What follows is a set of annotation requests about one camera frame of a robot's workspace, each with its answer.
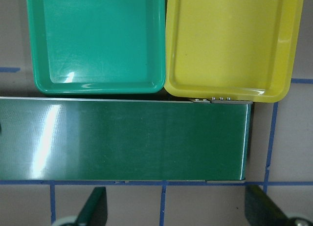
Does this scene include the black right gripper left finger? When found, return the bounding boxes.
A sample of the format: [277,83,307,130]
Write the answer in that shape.
[76,187,108,226]

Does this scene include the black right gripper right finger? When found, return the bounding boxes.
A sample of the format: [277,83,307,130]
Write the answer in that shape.
[245,185,296,226]

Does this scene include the green conveyor belt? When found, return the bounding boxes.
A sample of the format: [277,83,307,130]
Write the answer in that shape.
[0,98,251,181]

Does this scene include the yellow plastic tray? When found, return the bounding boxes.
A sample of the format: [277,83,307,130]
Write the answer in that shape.
[164,0,304,103]

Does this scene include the green plastic tray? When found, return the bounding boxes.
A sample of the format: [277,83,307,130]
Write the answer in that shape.
[26,0,165,94]

